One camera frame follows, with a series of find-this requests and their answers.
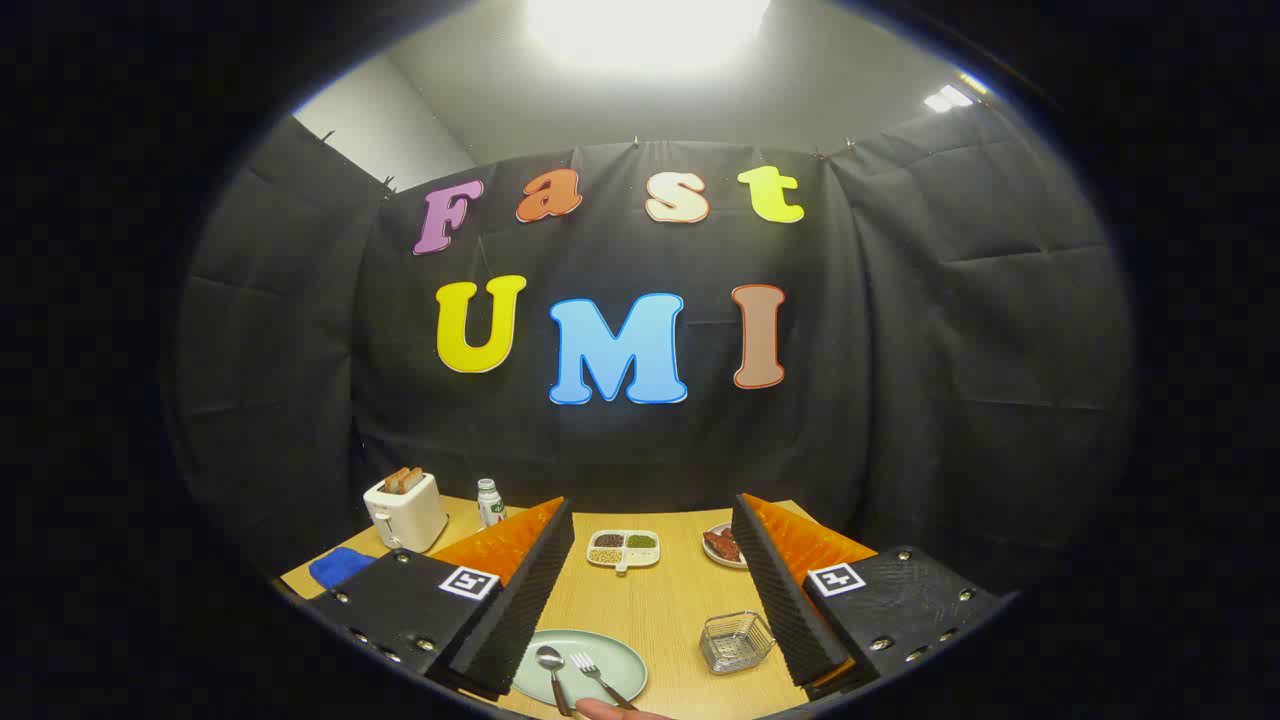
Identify spoon with wooden handle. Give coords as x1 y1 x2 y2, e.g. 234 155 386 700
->
535 645 576 717

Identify large ceiling light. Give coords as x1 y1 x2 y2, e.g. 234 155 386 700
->
525 0 771 71

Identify blue cloth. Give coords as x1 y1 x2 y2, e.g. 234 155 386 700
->
308 546 376 591

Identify metal wire basket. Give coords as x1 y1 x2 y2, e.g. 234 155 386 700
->
699 611 777 676

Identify white divided dish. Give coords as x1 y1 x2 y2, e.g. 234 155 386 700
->
586 529 661 575

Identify white toaster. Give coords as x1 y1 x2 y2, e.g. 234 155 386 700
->
363 470 449 554

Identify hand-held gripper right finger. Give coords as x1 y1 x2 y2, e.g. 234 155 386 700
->
731 493 1003 701

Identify pale green plate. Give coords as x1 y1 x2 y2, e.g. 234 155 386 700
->
510 629 649 707

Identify fork with wooden handle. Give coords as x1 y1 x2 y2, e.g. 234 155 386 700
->
570 651 639 712

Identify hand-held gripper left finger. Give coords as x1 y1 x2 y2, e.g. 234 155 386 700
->
305 497 576 701

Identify white oval food plate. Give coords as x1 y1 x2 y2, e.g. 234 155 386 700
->
702 522 749 569

